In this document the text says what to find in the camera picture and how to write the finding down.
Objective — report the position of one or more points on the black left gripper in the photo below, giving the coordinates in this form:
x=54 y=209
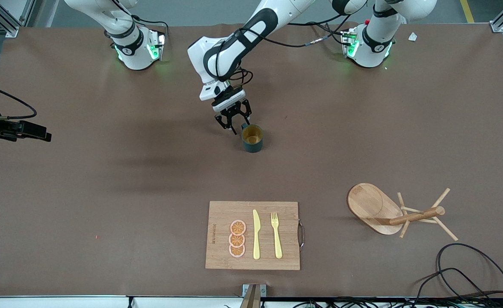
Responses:
x=233 y=112

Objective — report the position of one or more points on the dark green ribbed cup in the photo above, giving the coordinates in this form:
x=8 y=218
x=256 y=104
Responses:
x=252 y=141

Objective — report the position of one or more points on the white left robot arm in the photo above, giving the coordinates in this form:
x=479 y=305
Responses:
x=234 y=47

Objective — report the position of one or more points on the wooden mug rack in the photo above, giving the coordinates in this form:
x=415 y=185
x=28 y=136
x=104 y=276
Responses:
x=371 y=205

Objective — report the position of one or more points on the bamboo cutting board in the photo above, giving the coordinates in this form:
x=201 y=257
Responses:
x=221 y=214

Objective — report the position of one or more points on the orange slice toy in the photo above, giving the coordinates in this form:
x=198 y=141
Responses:
x=238 y=227
x=236 y=240

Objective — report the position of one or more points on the yellow plastic knife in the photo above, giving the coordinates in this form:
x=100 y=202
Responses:
x=256 y=239

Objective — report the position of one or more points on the yellow plastic fork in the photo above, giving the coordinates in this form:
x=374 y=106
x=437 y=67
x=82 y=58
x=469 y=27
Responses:
x=277 y=244

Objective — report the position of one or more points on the white paper scrap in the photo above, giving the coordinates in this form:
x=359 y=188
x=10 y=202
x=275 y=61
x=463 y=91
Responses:
x=412 y=37

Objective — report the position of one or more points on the white table edge rail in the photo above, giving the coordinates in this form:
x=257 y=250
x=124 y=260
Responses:
x=63 y=302

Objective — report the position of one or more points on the metal table edge bracket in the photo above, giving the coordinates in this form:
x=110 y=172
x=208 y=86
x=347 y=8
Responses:
x=253 y=295

